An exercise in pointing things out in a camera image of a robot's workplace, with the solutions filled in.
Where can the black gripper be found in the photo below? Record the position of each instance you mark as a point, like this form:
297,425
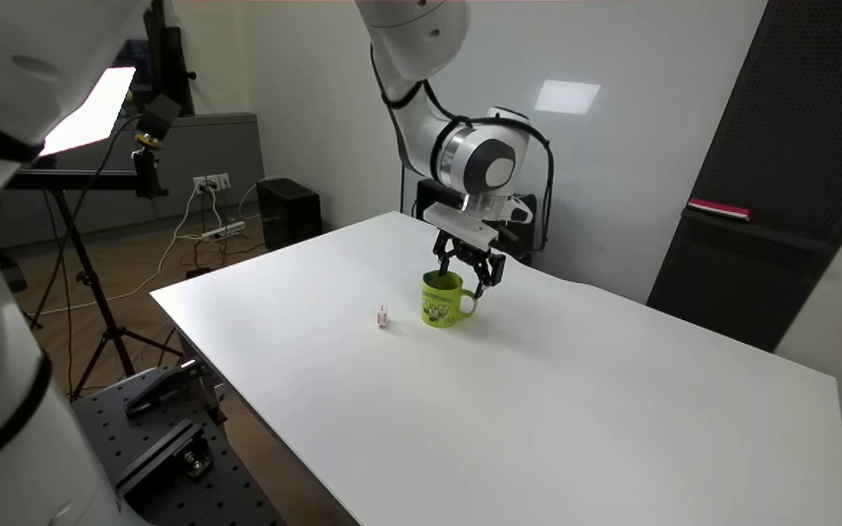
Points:
484,262

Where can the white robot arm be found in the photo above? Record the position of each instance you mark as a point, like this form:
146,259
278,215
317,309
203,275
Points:
472,158

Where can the yellow-green mug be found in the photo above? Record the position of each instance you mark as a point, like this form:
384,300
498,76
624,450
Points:
444,300

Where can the black computer tower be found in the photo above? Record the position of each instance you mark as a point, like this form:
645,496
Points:
517,228

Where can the small clear tape roll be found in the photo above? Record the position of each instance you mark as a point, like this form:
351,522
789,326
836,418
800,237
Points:
384,322

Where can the small black speaker box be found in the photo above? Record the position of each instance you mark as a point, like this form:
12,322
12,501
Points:
287,212

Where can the white power strip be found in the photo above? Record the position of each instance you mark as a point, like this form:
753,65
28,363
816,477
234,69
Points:
222,231

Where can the pink item on cabinet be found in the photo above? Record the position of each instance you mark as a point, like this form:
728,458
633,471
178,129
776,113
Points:
719,208

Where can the black light stand tripod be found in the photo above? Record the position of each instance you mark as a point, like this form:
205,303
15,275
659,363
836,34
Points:
66,190

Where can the dark tall cabinet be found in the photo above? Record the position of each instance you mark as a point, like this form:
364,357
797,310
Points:
778,154

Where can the bright studio light panel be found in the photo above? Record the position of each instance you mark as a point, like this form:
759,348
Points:
94,117

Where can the white wall power outlet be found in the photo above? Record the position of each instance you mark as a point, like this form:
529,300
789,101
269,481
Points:
213,183

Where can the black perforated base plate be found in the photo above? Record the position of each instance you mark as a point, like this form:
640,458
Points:
168,453

